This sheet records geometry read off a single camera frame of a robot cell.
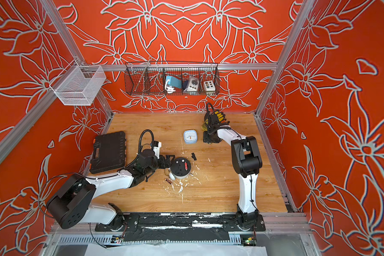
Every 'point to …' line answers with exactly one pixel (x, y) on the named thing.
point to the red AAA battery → (186, 166)
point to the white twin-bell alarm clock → (180, 168)
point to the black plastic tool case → (109, 151)
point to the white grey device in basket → (193, 84)
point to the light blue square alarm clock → (190, 136)
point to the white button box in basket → (209, 86)
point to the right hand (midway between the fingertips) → (204, 138)
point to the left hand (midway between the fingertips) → (170, 155)
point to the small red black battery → (169, 182)
